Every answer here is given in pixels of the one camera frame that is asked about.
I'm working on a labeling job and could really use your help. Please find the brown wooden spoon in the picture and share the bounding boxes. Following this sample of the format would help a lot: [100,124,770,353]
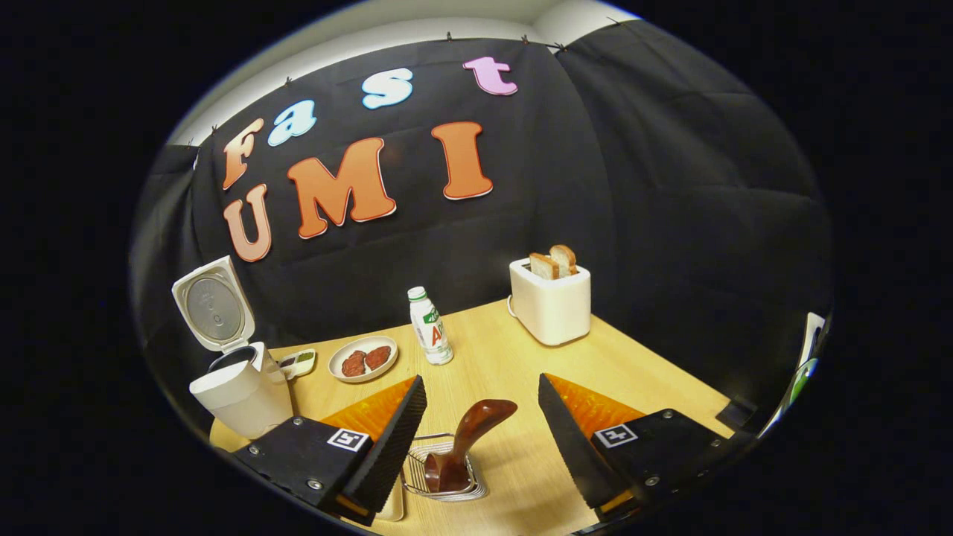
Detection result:
[424,399,518,494]

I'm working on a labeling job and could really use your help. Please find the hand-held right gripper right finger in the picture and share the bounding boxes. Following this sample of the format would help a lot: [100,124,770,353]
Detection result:
[538,374,745,524]

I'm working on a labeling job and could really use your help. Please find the white rice cooker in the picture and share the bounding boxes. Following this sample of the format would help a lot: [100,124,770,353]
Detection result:
[172,255,295,440]

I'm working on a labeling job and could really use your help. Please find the white tray of rice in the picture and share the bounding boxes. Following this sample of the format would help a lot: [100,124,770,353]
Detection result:
[376,484,405,522]

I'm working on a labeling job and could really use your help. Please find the white round plate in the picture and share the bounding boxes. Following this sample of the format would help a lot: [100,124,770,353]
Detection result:
[328,336,399,383]

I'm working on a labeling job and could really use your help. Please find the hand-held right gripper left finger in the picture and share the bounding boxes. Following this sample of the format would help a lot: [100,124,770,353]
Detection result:
[235,375,430,526]

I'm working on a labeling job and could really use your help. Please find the white toaster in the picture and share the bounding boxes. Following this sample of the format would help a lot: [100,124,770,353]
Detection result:
[509,257,592,347]

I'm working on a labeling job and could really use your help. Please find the metal wire chopstick holder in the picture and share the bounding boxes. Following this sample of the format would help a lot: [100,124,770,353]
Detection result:
[402,433,488,501]

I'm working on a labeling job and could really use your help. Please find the white drink bottle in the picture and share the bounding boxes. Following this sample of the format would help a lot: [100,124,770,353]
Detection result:
[407,287,454,366]

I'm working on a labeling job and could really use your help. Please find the small divided sauce dish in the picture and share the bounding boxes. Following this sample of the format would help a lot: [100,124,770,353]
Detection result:
[277,348,317,379]

